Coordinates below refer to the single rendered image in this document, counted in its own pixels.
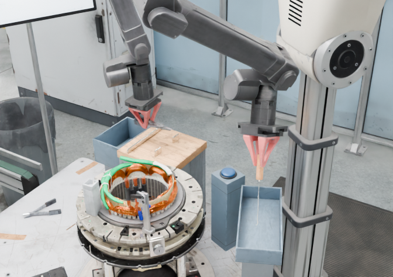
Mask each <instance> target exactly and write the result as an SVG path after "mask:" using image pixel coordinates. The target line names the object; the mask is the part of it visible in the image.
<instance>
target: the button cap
mask: <svg viewBox="0 0 393 277"><path fill-rule="evenodd" d="M221 174H222V176H225V177H233V176H235V170H234V169H232V168H224V169H223V170H222V171H221Z"/></svg>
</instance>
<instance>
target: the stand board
mask: <svg viewBox="0 0 393 277"><path fill-rule="evenodd" d="M155 129H156V128H154V127H151V128H149V129H147V130H146V131H144V132H143V133H142V134H140V135H139V136H137V137H136V138H134V139H133V140H132V141H130V142H128V143H127V144H126V145H124V146H123V147H121V148H120V149H118V150H117V155H118V157H119V158H120V156H124V157H129V158H134V159H140V160H150V161H157V162H159V163H161V164H163V165H169V166H172V167H176V169H177V168H178V169H182V168H183V167H185V166H186V165H187V164H188V163H189V162H190V161H192V160H193V159H194V158H195V157H196V156H197V155H199V154H200V153H201V152H203V150H204V149H206V148H207V141H204V140H201V139H198V138H195V137H192V136H189V135H186V134H183V133H180V132H177V131H174V130H171V131H169V130H163V129H162V130H161V131H159V132H158V133H157V134H155V135H154V136H153V137H151V138H149V139H148V140H147V141H145V142H144V143H143V144H141V145H140V146H138V147H137V148H135V149H134V150H133V151H131V152H130V153H127V149H128V148H129V147H131V146H132V145H134V144H135V143H137V142H138V141H139V140H141V139H142V138H143V137H145V136H147V135H148V134H149V133H151V132H152V131H153V130H155ZM176 134H179V139H178V140H177V141H176V142H175V143H173V139H172V137H174V136H175V135H176ZM159 147H161V153H160V154H159V155H158V156H156V157H155V156H154V151H155V150H156V149H158V148H159Z"/></svg>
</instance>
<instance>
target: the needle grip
mask: <svg viewBox="0 0 393 277"><path fill-rule="evenodd" d="M263 169H264V167H261V166H260V156H259V154H257V170H256V179H257V180H262V179H263Z"/></svg>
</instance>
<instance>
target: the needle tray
mask: <svg viewBox="0 0 393 277"><path fill-rule="evenodd" d="M258 195H259V198H257V197H258ZM257 208H258V209H257ZM257 211H258V224H257ZM256 224H257V225H256ZM235 262H242V277H273V268H274V265H281V264H282V188H278V187H268V186H259V194H258V186H250V185H242V188H241V195H240V207H239V219H238V226H237V238H236V255H235Z"/></svg>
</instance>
